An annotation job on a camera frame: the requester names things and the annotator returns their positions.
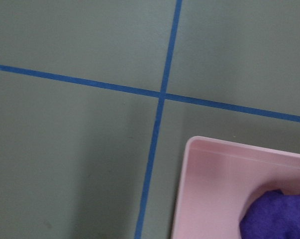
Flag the pink plastic bin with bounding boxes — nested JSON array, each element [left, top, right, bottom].
[[171, 136, 300, 239]]

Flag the purple cloth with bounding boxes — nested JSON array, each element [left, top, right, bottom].
[[239, 190, 300, 239]]

